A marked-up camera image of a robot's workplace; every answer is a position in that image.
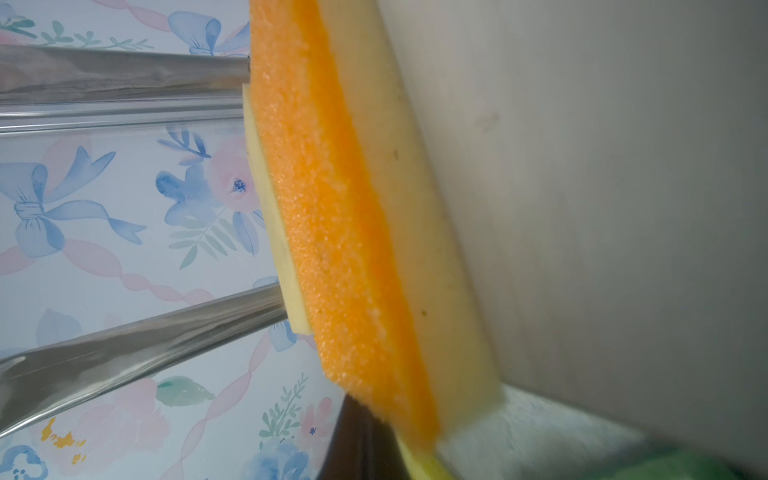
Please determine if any white two-tier shelf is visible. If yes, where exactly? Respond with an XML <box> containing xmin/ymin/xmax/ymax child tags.
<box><xmin>0</xmin><ymin>0</ymin><xmax>768</xmax><ymax>475</ymax></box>

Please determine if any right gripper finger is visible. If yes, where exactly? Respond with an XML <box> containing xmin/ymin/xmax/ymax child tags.
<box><xmin>317</xmin><ymin>395</ymin><xmax>411</xmax><ymax>480</ymax></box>

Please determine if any left corner metal post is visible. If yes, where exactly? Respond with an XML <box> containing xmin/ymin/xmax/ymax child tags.
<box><xmin>1</xmin><ymin>95</ymin><xmax>243</xmax><ymax>136</ymax></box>

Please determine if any orange sponge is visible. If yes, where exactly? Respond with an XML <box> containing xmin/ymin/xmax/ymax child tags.
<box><xmin>249</xmin><ymin>1</ymin><xmax>502</xmax><ymax>451</ymax></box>

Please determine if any green sponge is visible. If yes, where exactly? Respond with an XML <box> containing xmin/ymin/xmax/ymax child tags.
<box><xmin>595</xmin><ymin>450</ymin><xmax>744</xmax><ymax>480</ymax></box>

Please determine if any pale yellow orange-backed sponge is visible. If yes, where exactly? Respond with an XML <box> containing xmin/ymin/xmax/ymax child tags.
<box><xmin>242</xmin><ymin>84</ymin><xmax>314</xmax><ymax>336</ymax></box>

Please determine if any yellow cellulose sponge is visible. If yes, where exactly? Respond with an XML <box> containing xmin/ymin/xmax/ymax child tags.
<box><xmin>395</xmin><ymin>434</ymin><xmax>456</xmax><ymax>480</ymax></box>

